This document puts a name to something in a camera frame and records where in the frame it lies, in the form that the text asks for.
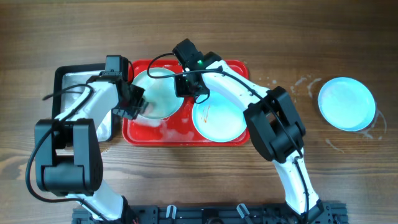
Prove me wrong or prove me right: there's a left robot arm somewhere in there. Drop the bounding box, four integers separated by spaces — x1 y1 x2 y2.
25 55 146 223

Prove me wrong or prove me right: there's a red plastic tray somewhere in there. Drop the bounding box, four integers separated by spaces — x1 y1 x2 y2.
122 59 249 147

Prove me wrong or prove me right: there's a light blue plate bottom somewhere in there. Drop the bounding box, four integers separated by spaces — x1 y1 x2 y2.
192 91 246 142

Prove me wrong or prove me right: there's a black soap water tray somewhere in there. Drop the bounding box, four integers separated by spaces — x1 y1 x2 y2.
52 63 119 142

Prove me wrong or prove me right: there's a light blue plate top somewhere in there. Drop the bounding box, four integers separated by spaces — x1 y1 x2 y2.
132 71 184 119

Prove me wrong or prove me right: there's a pink sponge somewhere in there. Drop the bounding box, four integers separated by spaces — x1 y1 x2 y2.
142 102 155 114

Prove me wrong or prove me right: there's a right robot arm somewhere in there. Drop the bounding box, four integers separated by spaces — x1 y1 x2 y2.
172 39 321 223

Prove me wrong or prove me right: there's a light blue plate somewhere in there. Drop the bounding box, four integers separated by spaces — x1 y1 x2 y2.
132 71 184 119
318 77 376 132
192 91 246 142

